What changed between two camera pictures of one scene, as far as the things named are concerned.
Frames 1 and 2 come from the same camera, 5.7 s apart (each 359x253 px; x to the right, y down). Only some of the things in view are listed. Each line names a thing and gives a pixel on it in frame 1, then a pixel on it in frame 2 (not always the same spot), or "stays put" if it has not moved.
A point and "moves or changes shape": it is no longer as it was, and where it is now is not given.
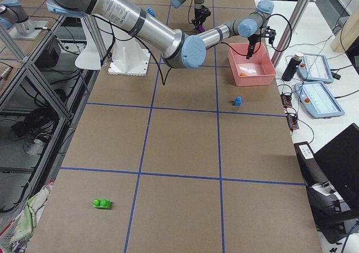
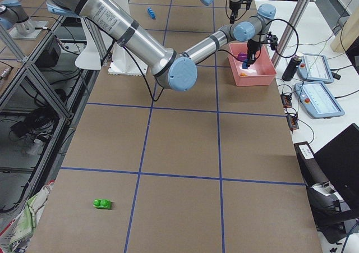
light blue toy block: x=238 y=101 to x=244 y=65
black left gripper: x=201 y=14 to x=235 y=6
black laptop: x=339 y=160 stays put
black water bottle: x=294 y=63 stays put
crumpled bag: x=15 y=237 stays put
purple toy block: x=200 y=28 moves or changes shape
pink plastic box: x=258 y=71 stays put
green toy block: x=102 y=203 stays put
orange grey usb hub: x=286 y=100 stays put
